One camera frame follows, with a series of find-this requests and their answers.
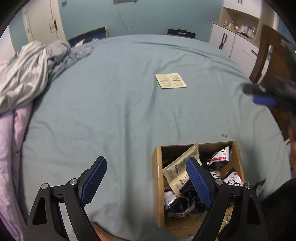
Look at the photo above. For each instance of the brown cardboard box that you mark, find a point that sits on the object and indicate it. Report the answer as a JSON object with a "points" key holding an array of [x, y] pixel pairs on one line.
{"points": [[180, 227]]}

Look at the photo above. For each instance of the small beige snack packet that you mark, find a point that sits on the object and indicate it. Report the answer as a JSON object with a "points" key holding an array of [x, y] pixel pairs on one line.
{"points": [[170, 81]]}

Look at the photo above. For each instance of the person's right hand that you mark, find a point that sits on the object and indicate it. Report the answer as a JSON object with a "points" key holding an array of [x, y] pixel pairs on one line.
{"points": [[291, 135]]}

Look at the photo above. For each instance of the black packets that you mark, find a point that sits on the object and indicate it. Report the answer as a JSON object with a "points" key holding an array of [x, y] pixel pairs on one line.
{"points": [[216, 158]]}

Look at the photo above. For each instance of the grey crumpled blanket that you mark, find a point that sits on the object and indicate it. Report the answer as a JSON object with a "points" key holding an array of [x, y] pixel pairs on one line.
{"points": [[27, 74]]}

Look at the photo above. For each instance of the brown wooden chair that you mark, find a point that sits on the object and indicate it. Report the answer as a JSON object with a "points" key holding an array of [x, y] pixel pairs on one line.
{"points": [[278, 64]]}

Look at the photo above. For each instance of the white door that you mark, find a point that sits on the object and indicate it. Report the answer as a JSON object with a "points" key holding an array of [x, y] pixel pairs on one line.
{"points": [[42, 21]]}

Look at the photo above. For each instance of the white cabinet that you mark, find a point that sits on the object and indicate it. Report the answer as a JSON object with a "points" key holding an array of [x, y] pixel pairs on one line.
{"points": [[238, 31]]}

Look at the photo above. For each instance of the lilac duvet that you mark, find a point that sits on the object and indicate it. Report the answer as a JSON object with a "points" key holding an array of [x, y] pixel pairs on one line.
{"points": [[13, 128]]}

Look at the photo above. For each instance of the black box behind bed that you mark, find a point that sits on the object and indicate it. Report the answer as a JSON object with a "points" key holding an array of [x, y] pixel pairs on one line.
{"points": [[181, 33]]}

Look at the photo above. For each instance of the large beige snack packet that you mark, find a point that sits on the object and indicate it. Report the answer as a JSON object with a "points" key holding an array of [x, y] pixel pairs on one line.
{"points": [[176, 174]]}

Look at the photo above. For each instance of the dark blue framed picture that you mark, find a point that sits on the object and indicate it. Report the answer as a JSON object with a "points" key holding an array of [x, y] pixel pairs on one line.
{"points": [[97, 34]]}

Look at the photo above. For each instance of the grey wall fixture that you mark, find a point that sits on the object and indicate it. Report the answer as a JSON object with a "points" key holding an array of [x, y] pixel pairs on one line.
{"points": [[124, 1]]}

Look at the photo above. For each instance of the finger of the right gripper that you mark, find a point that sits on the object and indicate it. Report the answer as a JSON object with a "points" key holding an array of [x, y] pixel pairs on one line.
{"points": [[254, 89], [264, 100]]}

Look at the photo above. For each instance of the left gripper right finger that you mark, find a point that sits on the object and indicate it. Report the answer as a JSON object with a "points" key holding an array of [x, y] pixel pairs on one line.
{"points": [[235, 212]]}

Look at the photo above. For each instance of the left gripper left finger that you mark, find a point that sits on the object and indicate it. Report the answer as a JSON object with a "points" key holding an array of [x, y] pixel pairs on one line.
{"points": [[45, 220]]}

